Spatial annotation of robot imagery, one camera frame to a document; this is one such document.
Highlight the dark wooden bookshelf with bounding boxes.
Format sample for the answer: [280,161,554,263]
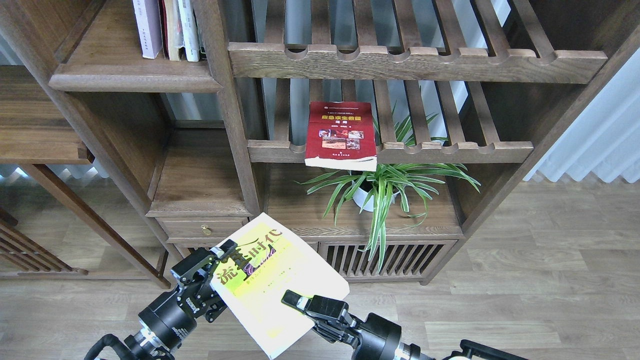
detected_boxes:
[1,0,639,284]

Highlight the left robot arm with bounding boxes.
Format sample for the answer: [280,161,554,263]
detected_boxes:
[84,239,237,360]

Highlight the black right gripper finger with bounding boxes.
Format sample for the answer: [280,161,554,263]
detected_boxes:
[281,290,351,341]

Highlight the dark red upright book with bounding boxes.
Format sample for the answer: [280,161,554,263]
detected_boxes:
[158,0,170,60]

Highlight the yellow cover book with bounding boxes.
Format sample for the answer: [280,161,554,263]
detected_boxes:
[211,213,350,359]

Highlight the white upright book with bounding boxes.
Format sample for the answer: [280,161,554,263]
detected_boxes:
[177,0,201,62]

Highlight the tan upright book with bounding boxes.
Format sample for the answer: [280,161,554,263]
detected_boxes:
[163,0,185,61]

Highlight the red cover book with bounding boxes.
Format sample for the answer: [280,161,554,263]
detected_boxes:
[304,101,378,171]

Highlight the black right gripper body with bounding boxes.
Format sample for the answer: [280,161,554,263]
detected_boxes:
[310,313,402,360]

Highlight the white curtain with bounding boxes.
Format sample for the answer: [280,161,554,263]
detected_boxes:
[525,51,640,183]

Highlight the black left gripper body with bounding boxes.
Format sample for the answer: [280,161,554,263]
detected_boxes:
[137,280,227,352]

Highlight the white lavender cover book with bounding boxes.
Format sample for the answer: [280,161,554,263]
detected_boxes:
[132,0,163,59]

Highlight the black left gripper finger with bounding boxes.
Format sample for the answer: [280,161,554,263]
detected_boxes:
[170,239,238,301]

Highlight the brass drawer knob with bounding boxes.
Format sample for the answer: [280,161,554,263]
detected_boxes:
[201,224,213,236]

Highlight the white plant pot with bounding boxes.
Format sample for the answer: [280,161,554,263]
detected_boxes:
[353,182,378,212]

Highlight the wooden side table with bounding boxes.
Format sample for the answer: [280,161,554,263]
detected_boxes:
[1,64,170,289]

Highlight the green spider plant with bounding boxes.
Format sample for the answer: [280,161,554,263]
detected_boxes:
[302,162,481,273]

